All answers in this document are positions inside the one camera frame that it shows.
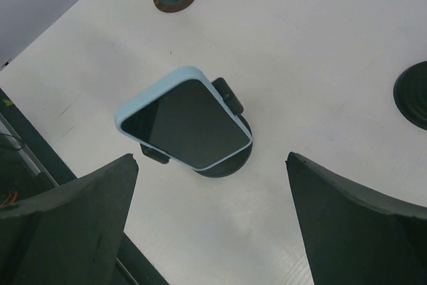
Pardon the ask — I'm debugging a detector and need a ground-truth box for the black round-base phone stand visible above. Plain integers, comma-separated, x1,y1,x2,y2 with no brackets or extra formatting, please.
393,61,426,130

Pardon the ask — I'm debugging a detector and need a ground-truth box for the black stand under blue phone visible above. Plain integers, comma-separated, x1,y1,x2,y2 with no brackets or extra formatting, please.
140,77,253,178

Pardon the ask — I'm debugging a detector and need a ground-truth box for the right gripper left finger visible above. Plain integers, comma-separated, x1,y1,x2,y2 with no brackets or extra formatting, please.
1,154,138,284

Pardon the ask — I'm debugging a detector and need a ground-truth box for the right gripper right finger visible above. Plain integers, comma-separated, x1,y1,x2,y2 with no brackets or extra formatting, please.
286,152,426,284

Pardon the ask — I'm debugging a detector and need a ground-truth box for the light blue cased phone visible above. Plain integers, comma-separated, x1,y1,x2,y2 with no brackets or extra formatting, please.
114,66,253,171

